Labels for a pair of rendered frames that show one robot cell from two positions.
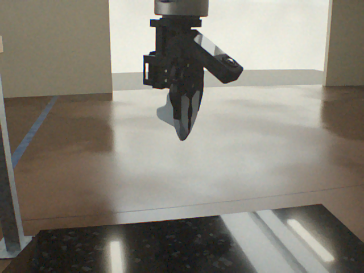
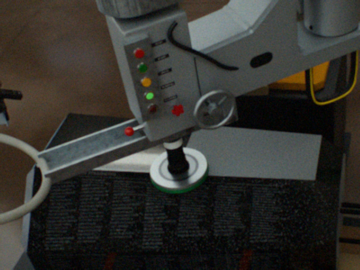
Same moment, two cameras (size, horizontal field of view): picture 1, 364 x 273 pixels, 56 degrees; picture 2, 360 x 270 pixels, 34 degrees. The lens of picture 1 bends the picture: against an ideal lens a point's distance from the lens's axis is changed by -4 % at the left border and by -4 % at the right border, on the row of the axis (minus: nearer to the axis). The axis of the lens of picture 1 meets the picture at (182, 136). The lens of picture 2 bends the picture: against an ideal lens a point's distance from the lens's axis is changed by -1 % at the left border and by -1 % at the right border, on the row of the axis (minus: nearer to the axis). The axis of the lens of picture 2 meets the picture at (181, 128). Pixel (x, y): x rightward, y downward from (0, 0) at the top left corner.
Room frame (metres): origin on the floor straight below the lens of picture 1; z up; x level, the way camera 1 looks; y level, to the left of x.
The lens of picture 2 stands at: (-1.20, 1.35, 2.39)
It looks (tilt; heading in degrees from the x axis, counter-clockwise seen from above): 39 degrees down; 304
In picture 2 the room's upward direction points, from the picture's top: 12 degrees counter-clockwise
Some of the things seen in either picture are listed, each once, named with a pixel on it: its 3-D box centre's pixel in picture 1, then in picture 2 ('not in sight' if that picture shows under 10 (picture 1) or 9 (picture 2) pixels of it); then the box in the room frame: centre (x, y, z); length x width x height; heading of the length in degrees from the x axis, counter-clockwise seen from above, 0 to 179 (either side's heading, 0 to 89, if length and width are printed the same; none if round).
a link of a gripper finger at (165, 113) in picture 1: (170, 116); (2, 121); (0.62, 0.02, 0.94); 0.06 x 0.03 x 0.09; 58
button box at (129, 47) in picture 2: not in sight; (144, 79); (-0.31, 0.16, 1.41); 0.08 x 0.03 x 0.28; 49
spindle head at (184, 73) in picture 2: not in sight; (179, 60); (-0.32, -0.02, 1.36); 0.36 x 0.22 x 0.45; 49
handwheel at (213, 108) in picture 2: not in sight; (210, 104); (-0.44, 0.03, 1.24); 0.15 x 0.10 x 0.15; 49
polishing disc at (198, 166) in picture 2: not in sight; (178, 167); (-0.27, 0.04, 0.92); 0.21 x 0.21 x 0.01
